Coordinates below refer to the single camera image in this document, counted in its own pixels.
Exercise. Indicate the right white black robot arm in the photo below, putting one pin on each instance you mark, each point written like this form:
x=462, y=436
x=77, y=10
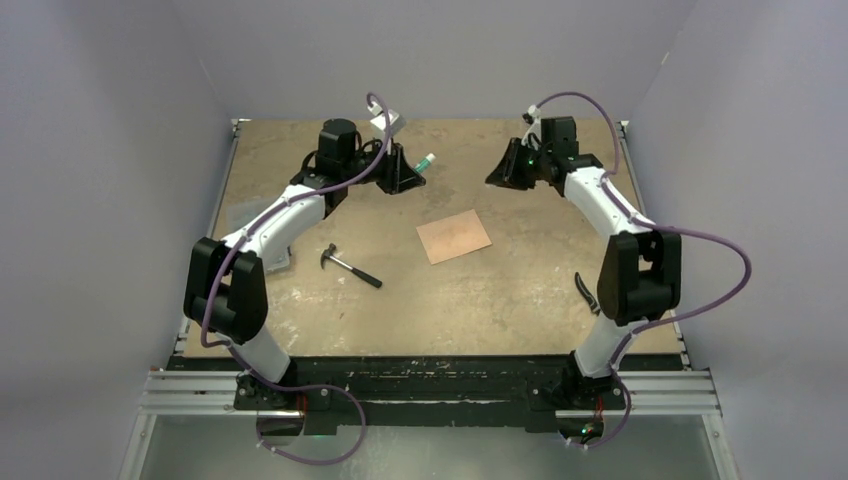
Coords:
x=640, y=276

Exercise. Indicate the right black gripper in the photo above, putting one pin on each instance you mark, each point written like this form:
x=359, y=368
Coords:
x=507, y=173

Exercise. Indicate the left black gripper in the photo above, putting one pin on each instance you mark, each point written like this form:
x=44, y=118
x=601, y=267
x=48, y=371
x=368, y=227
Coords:
x=398, y=175

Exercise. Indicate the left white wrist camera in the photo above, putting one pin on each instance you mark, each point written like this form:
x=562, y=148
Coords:
x=390, y=124

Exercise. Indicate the black handled pliers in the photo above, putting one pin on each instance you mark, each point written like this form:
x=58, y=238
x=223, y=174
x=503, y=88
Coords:
x=587, y=295

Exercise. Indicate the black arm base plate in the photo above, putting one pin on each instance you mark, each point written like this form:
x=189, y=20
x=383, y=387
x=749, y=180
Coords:
x=538, y=393

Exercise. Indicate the aluminium frame rail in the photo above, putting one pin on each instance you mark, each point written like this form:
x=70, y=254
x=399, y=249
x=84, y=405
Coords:
x=183, y=393

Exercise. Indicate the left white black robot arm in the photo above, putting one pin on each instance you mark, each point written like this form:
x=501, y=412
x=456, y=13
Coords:
x=226, y=292

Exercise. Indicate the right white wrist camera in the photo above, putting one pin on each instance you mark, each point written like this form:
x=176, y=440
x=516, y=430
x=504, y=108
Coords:
x=532, y=136

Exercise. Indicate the green white glue stick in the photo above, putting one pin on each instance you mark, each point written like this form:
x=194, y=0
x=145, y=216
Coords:
x=425, y=163

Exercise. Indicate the small black hammer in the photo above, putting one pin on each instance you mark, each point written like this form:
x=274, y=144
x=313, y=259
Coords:
x=329, y=254

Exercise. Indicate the brown envelope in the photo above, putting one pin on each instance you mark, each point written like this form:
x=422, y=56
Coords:
x=453, y=236

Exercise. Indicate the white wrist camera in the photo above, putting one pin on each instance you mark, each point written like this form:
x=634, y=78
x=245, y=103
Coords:
x=532, y=136
x=390, y=124

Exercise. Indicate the clear plastic organizer box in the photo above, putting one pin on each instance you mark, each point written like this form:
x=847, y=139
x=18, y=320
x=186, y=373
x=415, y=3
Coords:
x=240, y=217

